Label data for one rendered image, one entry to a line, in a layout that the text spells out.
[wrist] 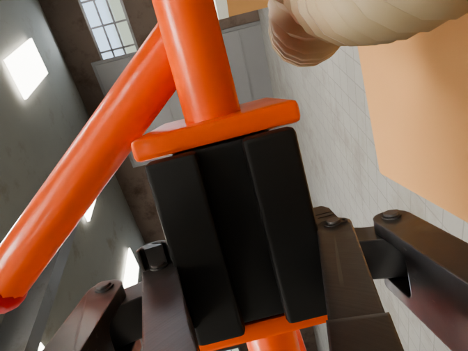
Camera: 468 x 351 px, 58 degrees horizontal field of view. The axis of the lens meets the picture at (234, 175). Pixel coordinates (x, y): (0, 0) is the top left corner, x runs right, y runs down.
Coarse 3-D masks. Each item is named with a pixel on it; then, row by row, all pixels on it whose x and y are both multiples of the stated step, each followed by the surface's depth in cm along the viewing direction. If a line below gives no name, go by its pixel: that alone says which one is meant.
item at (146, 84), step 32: (160, 32) 17; (128, 64) 17; (160, 64) 17; (128, 96) 17; (160, 96) 17; (96, 128) 17; (128, 128) 17; (64, 160) 18; (96, 160) 17; (64, 192) 18; (96, 192) 18; (32, 224) 18; (64, 224) 18; (0, 256) 18; (32, 256) 18; (0, 288) 18
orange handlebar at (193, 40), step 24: (168, 0) 14; (192, 0) 14; (168, 24) 15; (192, 24) 15; (216, 24) 15; (168, 48) 15; (192, 48) 15; (216, 48) 15; (192, 72) 15; (216, 72) 15; (192, 96) 15; (216, 96) 15; (192, 120) 15; (288, 336) 17
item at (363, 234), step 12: (324, 216) 17; (336, 216) 17; (360, 228) 15; (372, 228) 15; (360, 240) 14; (372, 240) 14; (384, 240) 14; (372, 252) 14; (384, 252) 14; (396, 252) 14; (372, 264) 14; (384, 264) 14; (396, 264) 14; (372, 276) 14; (384, 276) 14; (396, 276) 14
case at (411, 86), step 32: (448, 32) 22; (384, 64) 31; (416, 64) 26; (448, 64) 23; (384, 96) 33; (416, 96) 27; (448, 96) 24; (384, 128) 34; (416, 128) 29; (448, 128) 24; (384, 160) 36; (416, 160) 30; (448, 160) 25; (416, 192) 31; (448, 192) 26
